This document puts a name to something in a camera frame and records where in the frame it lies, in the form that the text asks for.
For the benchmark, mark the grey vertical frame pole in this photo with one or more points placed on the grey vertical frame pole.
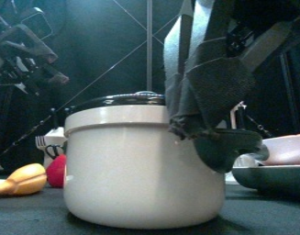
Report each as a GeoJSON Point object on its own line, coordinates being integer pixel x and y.
{"type": "Point", "coordinates": [149, 46]}

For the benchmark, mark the white toy fork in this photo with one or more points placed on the white toy fork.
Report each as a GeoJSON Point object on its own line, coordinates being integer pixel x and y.
{"type": "Point", "coordinates": [40, 142]}

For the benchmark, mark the white toy pot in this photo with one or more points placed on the white toy pot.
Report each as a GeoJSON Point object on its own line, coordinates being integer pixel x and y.
{"type": "Point", "coordinates": [134, 171]}

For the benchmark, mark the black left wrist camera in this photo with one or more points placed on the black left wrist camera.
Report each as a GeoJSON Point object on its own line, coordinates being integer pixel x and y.
{"type": "Point", "coordinates": [36, 23]}

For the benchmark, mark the thin diagonal frame rod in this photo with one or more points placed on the thin diagonal frame rod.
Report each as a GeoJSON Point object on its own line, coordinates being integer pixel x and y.
{"type": "Point", "coordinates": [94, 79]}

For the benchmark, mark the white utensil holder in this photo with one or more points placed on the white utensil holder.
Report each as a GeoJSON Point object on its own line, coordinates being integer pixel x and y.
{"type": "Point", "coordinates": [56, 137]}

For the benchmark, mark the orange-red toy tomato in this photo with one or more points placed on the orange-red toy tomato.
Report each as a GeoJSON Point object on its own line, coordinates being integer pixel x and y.
{"type": "Point", "coordinates": [56, 171]}

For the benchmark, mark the yellow toy banana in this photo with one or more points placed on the yellow toy banana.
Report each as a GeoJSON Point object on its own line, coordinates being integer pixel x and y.
{"type": "Point", "coordinates": [25, 180]}

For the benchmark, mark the dark pot lid with knob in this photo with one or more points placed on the dark pot lid with knob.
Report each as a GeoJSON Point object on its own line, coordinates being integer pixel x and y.
{"type": "Point", "coordinates": [122, 99]}

